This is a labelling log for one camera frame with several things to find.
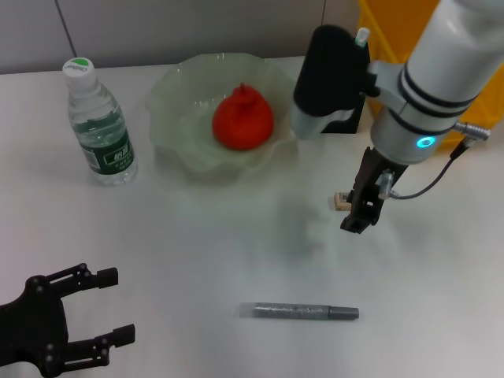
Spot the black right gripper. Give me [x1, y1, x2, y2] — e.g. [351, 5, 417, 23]
[340, 146, 409, 235]

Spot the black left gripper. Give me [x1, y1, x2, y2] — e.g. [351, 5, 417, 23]
[0, 262, 136, 377]

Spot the beige eraser with barcode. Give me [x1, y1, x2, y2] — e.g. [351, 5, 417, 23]
[333, 191, 354, 213]

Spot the grey marker pen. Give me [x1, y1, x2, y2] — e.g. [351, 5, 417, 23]
[239, 302, 360, 321]

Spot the clear water bottle green label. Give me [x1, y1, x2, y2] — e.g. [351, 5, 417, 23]
[62, 57, 139, 188]

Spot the red pumpkin-shaped toy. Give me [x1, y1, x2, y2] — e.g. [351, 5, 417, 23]
[211, 82, 275, 152]

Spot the green utility knife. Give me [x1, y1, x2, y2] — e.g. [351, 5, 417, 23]
[354, 26, 371, 49]

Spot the black mesh pen holder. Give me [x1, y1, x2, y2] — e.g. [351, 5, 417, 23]
[321, 41, 373, 135]

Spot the green glass fruit plate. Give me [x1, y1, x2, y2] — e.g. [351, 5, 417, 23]
[146, 51, 300, 184]

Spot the yellow plastic bin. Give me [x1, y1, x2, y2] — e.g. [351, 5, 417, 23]
[358, 0, 504, 154]

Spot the right arm cable with plugs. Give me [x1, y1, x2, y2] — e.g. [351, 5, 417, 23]
[376, 121, 491, 201]

